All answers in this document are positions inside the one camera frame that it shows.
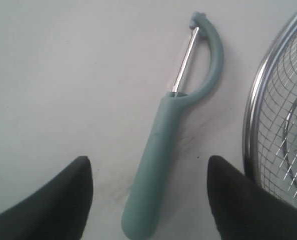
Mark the oval wire mesh basket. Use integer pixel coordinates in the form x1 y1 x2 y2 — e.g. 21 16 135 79
242 11 297 208

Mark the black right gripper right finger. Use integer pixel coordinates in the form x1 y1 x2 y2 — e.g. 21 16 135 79
207 155 297 240

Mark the teal vegetable peeler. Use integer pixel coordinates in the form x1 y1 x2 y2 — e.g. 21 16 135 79
121 12 224 240

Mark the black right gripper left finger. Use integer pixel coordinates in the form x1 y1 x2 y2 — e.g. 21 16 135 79
0 156 93 240

